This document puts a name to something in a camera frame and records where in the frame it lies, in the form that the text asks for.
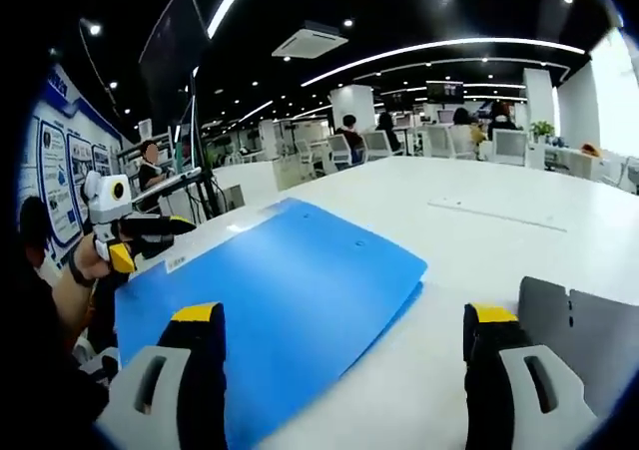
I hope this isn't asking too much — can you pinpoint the large dark hanging screen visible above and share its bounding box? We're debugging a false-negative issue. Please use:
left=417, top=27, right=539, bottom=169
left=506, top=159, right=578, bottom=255
left=138, top=0, right=212, bottom=123

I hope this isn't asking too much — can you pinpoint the black monitor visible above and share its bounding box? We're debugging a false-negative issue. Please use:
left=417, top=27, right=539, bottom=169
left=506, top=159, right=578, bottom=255
left=174, top=68, right=202, bottom=172

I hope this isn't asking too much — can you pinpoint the white and blue wall poster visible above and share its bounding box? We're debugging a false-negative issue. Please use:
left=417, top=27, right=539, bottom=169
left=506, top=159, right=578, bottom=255
left=20, top=63, right=126, bottom=271

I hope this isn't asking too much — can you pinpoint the white laptop tray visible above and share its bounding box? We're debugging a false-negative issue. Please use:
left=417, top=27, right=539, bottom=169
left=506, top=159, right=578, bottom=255
left=130, top=166, right=204, bottom=206

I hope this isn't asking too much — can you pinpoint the person's white shoe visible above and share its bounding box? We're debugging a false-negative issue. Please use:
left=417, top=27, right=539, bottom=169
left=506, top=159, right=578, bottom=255
left=72, top=337, right=122, bottom=386

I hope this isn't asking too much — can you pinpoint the person's left hand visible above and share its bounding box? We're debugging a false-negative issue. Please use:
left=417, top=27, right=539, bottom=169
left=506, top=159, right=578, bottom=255
left=77, top=231, right=129, bottom=287

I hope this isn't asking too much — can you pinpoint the grey metal shelf rack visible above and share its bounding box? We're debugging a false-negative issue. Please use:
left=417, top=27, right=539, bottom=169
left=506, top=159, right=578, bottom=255
left=117, top=130, right=176, bottom=173

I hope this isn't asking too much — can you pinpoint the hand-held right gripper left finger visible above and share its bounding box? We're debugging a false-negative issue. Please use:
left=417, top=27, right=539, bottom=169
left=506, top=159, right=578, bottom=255
left=94, top=300, right=229, bottom=450

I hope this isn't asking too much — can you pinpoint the white table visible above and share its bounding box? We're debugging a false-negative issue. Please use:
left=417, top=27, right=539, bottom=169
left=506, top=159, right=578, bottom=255
left=114, top=156, right=639, bottom=450

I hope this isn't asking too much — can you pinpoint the long curved ceiling light strip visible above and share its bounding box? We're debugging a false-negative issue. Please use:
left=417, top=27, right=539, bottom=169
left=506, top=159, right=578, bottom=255
left=206, top=0, right=261, bottom=40

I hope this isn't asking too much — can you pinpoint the ceiling air conditioner cassette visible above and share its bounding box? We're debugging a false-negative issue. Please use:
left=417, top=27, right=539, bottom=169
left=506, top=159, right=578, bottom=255
left=271, top=20, right=349, bottom=60

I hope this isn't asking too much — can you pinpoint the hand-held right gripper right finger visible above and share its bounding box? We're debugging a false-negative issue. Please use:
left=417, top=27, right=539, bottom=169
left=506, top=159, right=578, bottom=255
left=462, top=302, right=599, bottom=450

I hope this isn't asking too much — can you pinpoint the black wristband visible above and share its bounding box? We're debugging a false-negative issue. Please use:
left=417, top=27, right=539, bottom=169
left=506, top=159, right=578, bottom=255
left=66, top=248, right=97, bottom=288

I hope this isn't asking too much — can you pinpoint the person's black clothing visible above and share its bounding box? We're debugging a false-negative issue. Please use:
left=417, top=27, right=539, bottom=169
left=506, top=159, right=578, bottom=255
left=14, top=269, right=111, bottom=421

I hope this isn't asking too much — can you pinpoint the thin ceiling light strip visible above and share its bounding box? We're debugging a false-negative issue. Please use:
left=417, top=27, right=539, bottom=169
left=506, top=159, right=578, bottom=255
left=299, top=38, right=588, bottom=88

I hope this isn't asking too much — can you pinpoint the white background desk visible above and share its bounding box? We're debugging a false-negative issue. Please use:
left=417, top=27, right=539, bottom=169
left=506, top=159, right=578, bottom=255
left=212, top=163, right=350, bottom=212

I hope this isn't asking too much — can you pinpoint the green potted plant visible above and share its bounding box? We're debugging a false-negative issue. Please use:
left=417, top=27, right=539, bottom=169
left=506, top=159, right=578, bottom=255
left=529, top=120, right=556, bottom=145

